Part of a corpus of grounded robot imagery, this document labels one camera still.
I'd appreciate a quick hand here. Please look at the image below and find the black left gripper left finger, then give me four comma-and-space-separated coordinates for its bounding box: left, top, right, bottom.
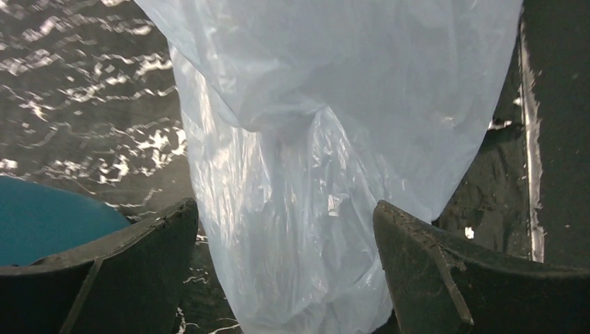
1, 198, 198, 333

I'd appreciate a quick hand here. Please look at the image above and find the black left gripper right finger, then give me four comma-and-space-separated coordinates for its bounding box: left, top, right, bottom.
373, 200, 589, 333

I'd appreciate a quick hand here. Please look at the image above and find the teal plastic trash bin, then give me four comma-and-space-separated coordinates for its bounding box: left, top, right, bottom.
1, 176, 130, 267

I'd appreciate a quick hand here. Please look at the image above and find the light blue plastic bag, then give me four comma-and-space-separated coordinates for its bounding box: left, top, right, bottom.
139, 0, 522, 333

